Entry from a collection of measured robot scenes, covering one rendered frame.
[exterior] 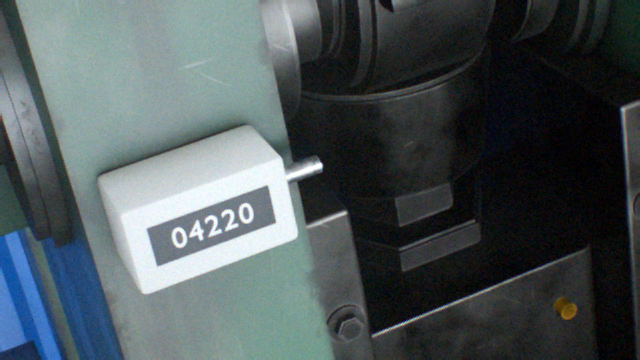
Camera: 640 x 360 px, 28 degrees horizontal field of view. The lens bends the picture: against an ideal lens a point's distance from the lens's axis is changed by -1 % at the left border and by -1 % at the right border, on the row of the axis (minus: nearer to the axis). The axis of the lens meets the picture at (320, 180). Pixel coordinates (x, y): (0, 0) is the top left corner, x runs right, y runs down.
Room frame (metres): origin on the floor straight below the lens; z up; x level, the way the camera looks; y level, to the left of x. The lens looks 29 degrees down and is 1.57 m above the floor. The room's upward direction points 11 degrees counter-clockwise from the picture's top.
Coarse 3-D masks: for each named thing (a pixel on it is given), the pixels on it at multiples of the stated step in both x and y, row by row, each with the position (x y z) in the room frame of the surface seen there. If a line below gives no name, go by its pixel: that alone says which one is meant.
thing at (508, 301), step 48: (480, 192) 0.67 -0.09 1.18; (384, 240) 0.62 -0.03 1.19; (432, 240) 0.61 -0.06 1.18; (480, 240) 0.63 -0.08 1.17; (528, 240) 0.62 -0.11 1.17; (576, 240) 0.61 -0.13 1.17; (384, 288) 0.60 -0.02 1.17; (432, 288) 0.59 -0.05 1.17; (480, 288) 0.58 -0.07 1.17; (528, 288) 0.58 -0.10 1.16; (576, 288) 0.59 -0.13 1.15; (384, 336) 0.56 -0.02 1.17; (432, 336) 0.57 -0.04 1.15; (480, 336) 0.58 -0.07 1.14; (528, 336) 0.58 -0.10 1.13; (576, 336) 0.59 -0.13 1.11
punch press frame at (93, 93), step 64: (0, 0) 0.54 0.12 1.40; (64, 0) 0.48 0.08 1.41; (128, 0) 0.49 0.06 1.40; (192, 0) 0.49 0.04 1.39; (256, 0) 0.50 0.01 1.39; (576, 0) 0.62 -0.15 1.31; (0, 64) 0.53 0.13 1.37; (64, 64) 0.48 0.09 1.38; (128, 64) 0.48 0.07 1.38; (192, 64) 0.49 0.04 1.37; (256, 64) 0.50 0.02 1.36; (64, 128) 0.48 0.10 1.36; (128, 128) 0.48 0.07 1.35; (192, 128) 0.49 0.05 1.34; (256, 128) 0.50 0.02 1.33; (64, 192) 0.51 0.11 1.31; (64, 256) 0.63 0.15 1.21; (256, 256) 0.49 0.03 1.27; (64, 320) 0.95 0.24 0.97; (128, 320) 0.48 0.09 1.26; (192, 320) 0.48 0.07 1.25; (256, 320) 0.49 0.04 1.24; (320, 320) 0.50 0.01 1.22
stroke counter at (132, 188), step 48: (192, 144) 0.49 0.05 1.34; (240, 144) 0.48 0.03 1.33; (144, 192) 0.45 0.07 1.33; (192, 192) 0.45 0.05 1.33; (240, 192) 0.45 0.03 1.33; (288, 192) 0.46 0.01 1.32; (144, 240) 0.44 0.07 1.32; (192, 240) 0.45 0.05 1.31; (240, 240) 0.45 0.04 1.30; (288, 240) 0.46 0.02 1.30; (144, 288) 0.44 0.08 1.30
